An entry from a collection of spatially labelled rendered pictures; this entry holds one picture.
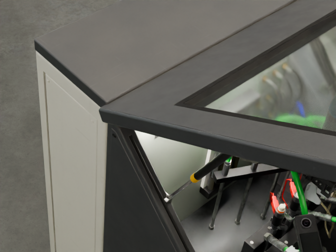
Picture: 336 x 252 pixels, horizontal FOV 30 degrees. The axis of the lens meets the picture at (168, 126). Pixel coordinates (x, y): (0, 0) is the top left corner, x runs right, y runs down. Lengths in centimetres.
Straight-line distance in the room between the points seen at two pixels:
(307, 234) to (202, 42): 54
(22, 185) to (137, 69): 177
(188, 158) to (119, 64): 41
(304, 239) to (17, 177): 205
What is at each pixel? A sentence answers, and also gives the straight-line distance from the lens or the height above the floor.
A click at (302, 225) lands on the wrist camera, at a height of 139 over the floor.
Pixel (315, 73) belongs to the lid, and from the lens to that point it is 132.
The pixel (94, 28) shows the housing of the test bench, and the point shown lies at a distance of 159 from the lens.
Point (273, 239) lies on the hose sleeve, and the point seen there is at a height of 117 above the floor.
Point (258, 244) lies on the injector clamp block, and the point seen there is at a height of 98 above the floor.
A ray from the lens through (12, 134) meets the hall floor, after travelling 340.
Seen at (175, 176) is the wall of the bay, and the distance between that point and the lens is 177.
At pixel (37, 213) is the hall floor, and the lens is 306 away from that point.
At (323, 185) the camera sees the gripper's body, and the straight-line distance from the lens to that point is 151.
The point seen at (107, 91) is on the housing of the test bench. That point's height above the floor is 150.
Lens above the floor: 247
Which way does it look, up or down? 46 degrees down
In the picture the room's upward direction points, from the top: 8 degrees clockwise
